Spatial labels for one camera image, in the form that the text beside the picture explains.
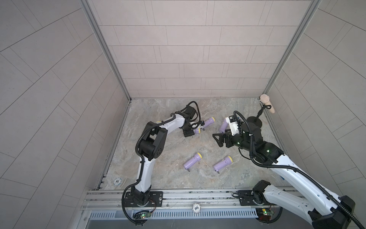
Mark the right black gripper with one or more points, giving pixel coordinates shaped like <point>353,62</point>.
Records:
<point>228,135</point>

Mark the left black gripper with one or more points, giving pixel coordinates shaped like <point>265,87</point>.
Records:
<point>188,133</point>

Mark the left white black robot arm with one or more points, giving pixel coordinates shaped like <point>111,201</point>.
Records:
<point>150,146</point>

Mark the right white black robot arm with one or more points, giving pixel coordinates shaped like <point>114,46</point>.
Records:
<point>319,206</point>

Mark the purple flashlight back right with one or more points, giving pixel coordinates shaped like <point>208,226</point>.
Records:
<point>223,127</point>

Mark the purple flashlight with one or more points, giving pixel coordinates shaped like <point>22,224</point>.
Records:
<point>196,158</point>
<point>223,163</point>
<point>223,127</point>
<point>207,123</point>

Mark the purple flashlight back middle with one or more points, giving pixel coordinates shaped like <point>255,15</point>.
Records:
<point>207,123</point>

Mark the purple flashlight front right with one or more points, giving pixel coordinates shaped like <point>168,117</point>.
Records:
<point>223,163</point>

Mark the purple flashlight front middle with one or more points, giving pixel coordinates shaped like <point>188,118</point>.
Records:
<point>196,158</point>

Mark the white round floor sticker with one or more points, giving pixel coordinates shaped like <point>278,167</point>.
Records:
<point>117,181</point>

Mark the right circuit board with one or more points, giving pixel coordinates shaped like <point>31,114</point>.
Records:
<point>265,214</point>

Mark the left green circuit board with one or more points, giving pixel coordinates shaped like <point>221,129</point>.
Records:
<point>144,214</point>

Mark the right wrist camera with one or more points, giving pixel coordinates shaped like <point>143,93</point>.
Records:
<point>233,125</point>

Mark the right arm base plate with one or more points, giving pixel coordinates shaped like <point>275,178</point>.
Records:
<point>251,198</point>

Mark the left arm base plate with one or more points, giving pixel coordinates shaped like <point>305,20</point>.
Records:
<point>155,199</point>

